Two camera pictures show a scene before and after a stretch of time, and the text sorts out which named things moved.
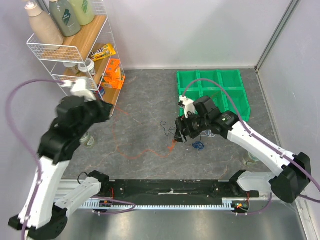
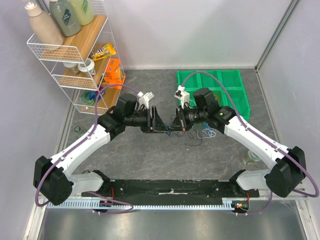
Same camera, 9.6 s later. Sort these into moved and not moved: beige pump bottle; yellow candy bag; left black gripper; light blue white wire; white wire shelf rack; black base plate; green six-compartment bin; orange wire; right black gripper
Moved: orange wire; right black gripper; left black gripper
Not moved: white wire shelf rack; green six-compartment bin; light blue white wire; black base plate; yellow candy bag; beige pump bottle
